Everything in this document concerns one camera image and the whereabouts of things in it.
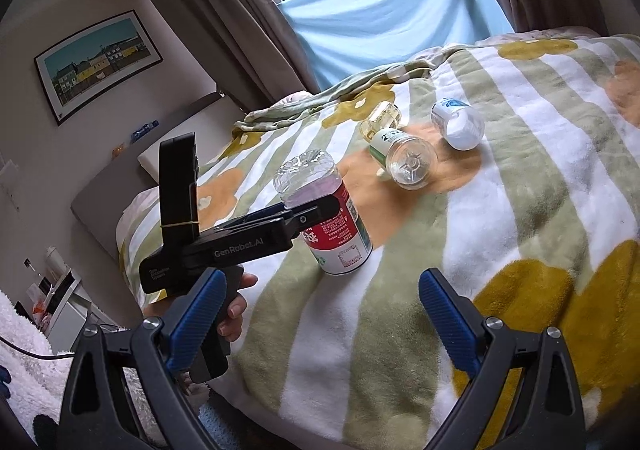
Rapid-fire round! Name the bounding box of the blue knit cloth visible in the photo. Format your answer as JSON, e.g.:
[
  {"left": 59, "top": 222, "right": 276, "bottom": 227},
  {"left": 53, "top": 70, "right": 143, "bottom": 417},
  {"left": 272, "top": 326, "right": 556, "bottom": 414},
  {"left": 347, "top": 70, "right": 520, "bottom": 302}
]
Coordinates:
[{"left": 197, "top": 392, "right": 251, "bottom": 450}]

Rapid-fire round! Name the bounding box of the white side desk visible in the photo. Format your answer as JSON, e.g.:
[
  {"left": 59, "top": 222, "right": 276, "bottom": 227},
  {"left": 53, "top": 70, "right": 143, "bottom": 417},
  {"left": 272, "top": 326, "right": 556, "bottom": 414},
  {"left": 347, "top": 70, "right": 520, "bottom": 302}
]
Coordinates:
[{"left": 45, "top": 275, "right": 96, "bottom": 342}]

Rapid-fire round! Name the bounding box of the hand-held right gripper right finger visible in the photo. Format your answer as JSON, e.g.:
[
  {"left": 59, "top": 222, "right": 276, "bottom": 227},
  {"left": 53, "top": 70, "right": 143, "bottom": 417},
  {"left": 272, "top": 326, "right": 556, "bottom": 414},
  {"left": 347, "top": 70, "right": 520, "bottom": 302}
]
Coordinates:
[{"left": 418, "top": 268, "right": 601, "bottom": 450}]

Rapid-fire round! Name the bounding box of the white bottle blue cap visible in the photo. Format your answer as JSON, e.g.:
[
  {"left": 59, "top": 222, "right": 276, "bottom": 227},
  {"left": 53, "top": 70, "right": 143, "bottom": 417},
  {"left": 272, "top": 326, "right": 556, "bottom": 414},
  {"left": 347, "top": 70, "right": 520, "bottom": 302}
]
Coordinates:
[{"left": 431, "top": 98, "right": 485, "bottom": 151}]

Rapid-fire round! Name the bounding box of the white fluffy spotted cloth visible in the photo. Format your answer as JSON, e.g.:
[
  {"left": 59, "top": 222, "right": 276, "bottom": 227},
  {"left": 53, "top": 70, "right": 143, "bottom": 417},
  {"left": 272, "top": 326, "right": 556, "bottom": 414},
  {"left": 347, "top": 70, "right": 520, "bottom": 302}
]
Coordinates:
[{"left": 0, "top": 290, "right": 166, "bottom": 450}]

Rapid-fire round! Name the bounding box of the floral striped blanket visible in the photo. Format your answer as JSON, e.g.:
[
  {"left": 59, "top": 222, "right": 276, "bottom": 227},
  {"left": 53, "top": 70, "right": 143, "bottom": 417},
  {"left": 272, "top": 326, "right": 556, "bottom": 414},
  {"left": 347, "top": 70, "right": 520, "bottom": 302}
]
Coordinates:
[{"left": 117, "top": 32, "right": 640, "bottom": 450}]

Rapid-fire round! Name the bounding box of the white pillow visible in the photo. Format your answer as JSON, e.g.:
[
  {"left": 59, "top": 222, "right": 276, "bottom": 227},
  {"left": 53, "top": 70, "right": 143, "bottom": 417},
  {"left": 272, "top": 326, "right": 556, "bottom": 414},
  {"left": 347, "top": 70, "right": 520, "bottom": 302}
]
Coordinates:
[{"left": 137, "top": 98, "right": 247, "bottom": 181}]

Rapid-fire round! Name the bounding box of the clear bottle red label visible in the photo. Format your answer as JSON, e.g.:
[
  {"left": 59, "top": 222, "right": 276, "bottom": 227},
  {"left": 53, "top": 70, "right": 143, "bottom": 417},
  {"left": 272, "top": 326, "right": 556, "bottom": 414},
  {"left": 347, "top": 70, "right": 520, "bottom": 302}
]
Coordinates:
[{"left": 274, "top": 149, "right": 374, "bottom": 275}]

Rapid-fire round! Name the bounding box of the person's left hand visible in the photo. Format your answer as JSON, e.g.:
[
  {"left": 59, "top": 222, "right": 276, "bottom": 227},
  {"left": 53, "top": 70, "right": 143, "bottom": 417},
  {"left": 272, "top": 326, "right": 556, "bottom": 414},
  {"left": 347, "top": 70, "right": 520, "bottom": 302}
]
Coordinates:
[{"left": 220, "top": 274, "right": 259, "bottom": 342}]

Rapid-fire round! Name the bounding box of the clear bottle green label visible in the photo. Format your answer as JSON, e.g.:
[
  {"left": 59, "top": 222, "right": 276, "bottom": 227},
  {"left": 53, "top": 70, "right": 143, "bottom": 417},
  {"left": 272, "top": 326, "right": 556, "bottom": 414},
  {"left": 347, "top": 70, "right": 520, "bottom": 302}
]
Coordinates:
[{"left": 369, "top": 127, "right": 439, "bottom": 189}]

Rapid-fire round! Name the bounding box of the grey padded headboard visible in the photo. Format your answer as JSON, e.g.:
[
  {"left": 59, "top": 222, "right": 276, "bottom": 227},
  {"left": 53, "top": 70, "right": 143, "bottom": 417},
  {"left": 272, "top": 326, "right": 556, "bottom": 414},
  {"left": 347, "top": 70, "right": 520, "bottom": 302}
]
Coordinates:
[{"left": 70, "top": 150, "right": 168, "bottom": 251}]

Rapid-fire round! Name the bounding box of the framed wall picture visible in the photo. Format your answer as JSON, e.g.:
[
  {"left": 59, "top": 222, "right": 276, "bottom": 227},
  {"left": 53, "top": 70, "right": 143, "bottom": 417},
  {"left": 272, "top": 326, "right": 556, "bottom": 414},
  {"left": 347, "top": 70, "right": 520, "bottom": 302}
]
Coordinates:
[{"left": 34, "top": 10, "right": 164, "bottom": 125}]

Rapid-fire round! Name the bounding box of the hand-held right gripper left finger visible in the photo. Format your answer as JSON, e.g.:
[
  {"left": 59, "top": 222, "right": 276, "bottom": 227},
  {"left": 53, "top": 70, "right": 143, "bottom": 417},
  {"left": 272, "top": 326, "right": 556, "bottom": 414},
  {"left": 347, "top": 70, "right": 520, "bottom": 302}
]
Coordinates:
[{"left": 56, "top": 268, "right": 230, "bottom": 450}]

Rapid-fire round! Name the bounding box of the light blue sheet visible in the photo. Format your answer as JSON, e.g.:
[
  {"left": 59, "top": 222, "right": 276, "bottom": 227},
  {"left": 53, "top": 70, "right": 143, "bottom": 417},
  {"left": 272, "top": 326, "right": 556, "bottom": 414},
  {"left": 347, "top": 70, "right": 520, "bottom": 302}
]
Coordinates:
[{"left": 277, "top": 0, "right": 516, "bottom": 93}]

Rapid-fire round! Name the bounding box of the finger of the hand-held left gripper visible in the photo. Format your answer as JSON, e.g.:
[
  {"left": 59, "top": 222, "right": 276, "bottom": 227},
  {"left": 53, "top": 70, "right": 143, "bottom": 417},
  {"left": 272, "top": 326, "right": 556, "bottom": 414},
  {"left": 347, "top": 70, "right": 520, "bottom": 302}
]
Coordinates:
[
  {"left": 226, "top": 203, "right": 287, "bottom": 231},
  {"left": 280, "top": 195, "right": 342, "bottom": 243}
]

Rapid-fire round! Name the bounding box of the black cable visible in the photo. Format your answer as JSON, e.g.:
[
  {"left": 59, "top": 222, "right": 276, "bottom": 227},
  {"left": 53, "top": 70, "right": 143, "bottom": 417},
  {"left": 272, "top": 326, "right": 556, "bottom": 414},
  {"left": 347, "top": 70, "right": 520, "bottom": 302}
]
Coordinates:
[{"left": 0, "top": 334, "right": 77, "bottom": 362}]

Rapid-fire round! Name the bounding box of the yellow liquid bottle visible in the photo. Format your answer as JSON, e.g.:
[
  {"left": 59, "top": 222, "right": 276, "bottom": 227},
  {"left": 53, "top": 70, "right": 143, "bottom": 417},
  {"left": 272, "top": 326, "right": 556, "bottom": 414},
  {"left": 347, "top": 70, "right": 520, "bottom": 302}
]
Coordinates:
[{"left": 360, "top": 101, "right": 402, "bottom": 143}]

